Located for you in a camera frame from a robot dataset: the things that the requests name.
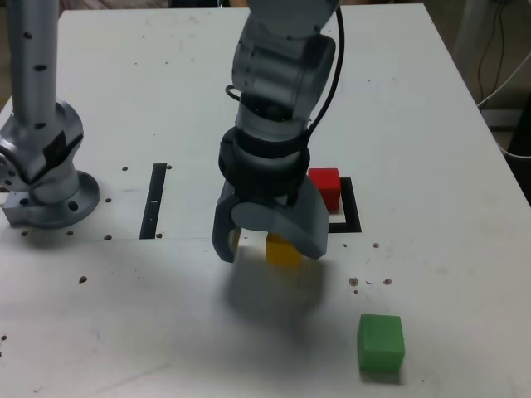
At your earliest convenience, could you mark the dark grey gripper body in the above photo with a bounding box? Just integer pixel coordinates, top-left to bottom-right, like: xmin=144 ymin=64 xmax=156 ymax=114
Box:
xmin=234 ymin=192 xmax=291 ymax=208

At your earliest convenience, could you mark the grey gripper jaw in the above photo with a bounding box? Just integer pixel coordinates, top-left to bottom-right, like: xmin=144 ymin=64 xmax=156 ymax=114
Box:
xmin=231 ymin=176 xmax=329 ymax=259

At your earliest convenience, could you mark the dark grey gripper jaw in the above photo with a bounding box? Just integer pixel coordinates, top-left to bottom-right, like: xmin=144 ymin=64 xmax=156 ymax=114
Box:
xmin=212 ymin=182 xmax=241 ymax=263

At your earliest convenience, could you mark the yellow cube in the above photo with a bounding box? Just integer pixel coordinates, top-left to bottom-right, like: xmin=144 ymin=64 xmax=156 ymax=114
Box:
xmin=265 ymin=231 xmax=304 ymax=267

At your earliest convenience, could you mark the red cube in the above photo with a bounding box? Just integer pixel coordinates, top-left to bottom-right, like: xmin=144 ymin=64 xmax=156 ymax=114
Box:
xmin=307 ymin=167 xmax=342 ymax=215

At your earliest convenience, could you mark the green cube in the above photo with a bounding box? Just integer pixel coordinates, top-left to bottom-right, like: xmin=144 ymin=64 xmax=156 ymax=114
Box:
xmin=357 ymin=313 xmax=406 ymax=373

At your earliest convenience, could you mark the black tape square outline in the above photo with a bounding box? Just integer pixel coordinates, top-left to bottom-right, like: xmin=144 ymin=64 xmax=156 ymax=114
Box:
xmin=327 ymin=177 xmax=363 ymax=235

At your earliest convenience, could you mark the black tape strip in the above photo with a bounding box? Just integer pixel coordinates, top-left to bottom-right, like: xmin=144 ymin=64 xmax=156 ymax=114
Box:
xmin=139 ymin=163 xmax=168 ymax=240

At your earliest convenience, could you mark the white cable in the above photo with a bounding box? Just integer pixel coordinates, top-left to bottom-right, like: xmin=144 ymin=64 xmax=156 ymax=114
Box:
xmin=475 ymin=53 xmax=531 ymax=109

